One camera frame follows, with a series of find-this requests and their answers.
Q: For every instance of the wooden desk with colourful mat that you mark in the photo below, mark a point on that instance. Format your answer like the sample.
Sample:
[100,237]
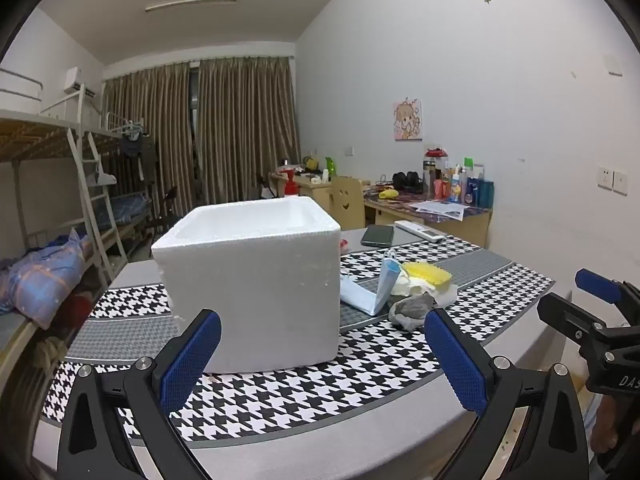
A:
[450,225]

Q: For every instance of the cluster of toiletry bottles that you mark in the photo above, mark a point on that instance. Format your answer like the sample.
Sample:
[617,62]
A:
[465,187]

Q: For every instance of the green plastic item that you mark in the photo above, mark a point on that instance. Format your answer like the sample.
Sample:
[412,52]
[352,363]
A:
[331,165]

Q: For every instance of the white air conditioner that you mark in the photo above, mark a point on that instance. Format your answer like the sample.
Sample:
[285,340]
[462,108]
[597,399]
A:
[75,80]

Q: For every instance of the yellow item on desk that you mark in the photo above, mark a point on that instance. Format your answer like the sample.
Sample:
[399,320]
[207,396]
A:
[388,193]

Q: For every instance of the beige cloth bundle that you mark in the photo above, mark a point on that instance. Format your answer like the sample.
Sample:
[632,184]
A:
[47,352]

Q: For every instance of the wooden chair with smile cutout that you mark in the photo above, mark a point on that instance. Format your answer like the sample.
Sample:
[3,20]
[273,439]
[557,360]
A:
[345,202]

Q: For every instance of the black smartphone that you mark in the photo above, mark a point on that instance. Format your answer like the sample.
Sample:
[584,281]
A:
[377,236]

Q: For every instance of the blue face mask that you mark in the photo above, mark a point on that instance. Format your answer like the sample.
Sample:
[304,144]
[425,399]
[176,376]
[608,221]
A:
[357,300]

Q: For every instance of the ceiling tube light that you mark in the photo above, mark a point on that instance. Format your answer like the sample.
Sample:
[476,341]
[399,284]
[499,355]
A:
[190,4]

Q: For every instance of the black headphones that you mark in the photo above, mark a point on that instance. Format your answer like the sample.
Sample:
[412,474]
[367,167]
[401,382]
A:
[407,182]

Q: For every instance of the blue plaid quilt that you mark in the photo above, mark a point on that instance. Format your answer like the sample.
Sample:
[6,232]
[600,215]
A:
[45,275]

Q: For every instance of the white remote control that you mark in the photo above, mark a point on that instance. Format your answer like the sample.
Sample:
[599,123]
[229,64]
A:
[417,230]

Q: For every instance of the person's right hand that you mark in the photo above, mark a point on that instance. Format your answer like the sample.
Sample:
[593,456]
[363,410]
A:
[606,425]

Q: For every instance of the houndstooth table mat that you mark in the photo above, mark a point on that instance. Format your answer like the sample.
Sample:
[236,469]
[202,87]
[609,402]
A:
[300,400]

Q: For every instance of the white wall socket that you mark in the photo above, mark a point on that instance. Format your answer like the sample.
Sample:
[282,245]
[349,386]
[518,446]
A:
[620,182]
[605,178]

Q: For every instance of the light wooden desk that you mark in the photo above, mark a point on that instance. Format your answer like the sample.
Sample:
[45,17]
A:
[310,185]

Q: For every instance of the jar with red lid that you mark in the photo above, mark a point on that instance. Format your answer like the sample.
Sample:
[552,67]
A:
[436,152]

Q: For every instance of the white tissue paper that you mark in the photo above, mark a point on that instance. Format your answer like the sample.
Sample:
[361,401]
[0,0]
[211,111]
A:
[422,291]

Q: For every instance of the red cloth bundle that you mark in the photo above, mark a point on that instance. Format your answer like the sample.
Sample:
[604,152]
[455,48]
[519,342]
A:
[72,305]

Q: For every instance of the black folding chair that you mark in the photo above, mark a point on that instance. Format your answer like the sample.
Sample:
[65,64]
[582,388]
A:
[167,210]

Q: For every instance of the brown curtain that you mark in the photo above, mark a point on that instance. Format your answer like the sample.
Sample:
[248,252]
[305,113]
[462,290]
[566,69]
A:
[150,135]
[245,130]

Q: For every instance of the cartoon wall poster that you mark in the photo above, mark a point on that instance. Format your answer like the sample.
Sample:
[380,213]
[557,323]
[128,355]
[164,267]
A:
[407,120]

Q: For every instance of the printed paper sheets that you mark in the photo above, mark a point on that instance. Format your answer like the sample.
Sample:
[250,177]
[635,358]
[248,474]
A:
[440,208]

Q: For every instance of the grey fuzzy cloth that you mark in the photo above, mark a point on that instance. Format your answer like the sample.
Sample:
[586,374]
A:
[407,310]

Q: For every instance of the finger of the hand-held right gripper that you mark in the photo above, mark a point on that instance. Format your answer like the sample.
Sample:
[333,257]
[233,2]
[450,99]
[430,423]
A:
[597,285]
[565,315]

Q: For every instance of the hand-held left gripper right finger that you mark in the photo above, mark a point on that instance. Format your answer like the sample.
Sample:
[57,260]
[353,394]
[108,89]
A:
[457,365]

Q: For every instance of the black folding rack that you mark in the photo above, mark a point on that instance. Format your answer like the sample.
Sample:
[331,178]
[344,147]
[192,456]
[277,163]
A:
[267,187]

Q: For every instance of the white foam box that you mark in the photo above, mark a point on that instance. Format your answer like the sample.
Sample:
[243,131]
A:
[260,285]

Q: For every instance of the hanging dark clothes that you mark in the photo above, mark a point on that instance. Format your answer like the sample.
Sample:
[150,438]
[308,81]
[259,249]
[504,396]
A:
[142,155]

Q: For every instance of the blue plaid mattress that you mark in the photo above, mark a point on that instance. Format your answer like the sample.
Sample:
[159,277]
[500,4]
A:
[125,210]

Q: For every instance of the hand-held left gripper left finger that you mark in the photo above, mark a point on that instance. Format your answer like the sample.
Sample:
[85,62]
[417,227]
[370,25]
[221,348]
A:
[192,360]

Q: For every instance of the white bed ladder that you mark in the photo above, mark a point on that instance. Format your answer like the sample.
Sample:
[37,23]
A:
[97,210]

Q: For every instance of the yellow sponge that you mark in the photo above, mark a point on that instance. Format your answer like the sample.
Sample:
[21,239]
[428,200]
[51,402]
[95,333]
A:
[425,272]

